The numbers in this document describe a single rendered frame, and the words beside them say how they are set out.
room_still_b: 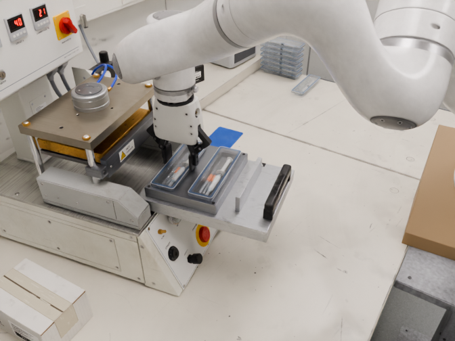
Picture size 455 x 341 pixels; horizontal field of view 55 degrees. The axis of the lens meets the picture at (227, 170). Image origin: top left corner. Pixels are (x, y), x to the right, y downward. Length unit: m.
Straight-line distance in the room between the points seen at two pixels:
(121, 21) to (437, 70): 1.38
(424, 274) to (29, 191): 0.96
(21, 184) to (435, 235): 1.02
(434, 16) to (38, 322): 0.84
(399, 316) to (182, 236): 1.23
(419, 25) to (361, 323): 0.68
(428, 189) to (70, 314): 0.89
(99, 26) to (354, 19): 1.27
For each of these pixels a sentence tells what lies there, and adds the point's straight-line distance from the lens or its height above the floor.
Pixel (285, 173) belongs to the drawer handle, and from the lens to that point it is 0.95.
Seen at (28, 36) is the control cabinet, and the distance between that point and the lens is 1.07.
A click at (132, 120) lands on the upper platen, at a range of 1.06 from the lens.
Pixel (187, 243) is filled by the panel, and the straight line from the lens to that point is 1.07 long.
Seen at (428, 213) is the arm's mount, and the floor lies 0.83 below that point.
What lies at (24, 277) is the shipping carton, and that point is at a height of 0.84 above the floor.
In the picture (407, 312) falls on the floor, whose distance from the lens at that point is 2.07.
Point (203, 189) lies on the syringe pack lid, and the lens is 0.91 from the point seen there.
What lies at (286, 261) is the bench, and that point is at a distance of 1.12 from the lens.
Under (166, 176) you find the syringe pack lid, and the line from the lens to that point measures 0.95.
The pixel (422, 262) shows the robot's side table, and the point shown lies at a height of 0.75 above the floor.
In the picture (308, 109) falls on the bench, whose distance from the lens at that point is 1.74.
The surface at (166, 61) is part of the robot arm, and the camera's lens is 0.72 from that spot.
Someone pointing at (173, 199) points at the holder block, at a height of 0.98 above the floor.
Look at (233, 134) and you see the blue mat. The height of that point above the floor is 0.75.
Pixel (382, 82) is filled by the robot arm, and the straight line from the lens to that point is 0.51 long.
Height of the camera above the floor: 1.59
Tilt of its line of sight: 37 degrees down
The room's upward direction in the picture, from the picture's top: straight up
